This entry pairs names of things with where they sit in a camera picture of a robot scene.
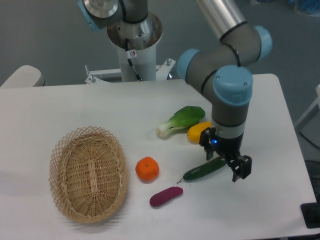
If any white base bracket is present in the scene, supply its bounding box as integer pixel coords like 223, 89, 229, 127
84, 58, 176, 85

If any yellow lemon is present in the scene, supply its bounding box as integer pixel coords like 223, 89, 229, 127
187, 121, 211, 144

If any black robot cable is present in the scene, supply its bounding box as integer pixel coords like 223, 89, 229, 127
124, 37, 143, 82

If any white metal frame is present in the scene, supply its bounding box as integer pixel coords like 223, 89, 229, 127
294, 85, 320, 130

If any black device at table edge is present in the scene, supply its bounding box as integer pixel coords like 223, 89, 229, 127
300, 202, 320, 229

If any green cucumber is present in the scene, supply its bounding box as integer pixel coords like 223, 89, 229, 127
177, 156, 227, 183

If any woven wicker basket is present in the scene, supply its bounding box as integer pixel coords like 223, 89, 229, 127
49, 126, 128, 224

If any orange tangerine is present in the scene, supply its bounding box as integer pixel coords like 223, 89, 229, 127
135, 156, 160, 182

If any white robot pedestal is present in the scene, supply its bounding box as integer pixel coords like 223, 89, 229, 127
107, 12, 163, 81

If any purple sweet potato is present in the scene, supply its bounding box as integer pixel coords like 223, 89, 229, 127
149, 186, 184, 208

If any green bok choy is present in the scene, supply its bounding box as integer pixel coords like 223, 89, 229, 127
155, 105, 206, 138

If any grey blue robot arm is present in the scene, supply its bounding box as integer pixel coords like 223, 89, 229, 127
78, 0, 273, 181

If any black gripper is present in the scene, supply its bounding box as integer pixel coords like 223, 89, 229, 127
199, 127, 252, 182

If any white chair armrest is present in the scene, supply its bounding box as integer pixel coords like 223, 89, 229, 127
0, 65, 46, 89

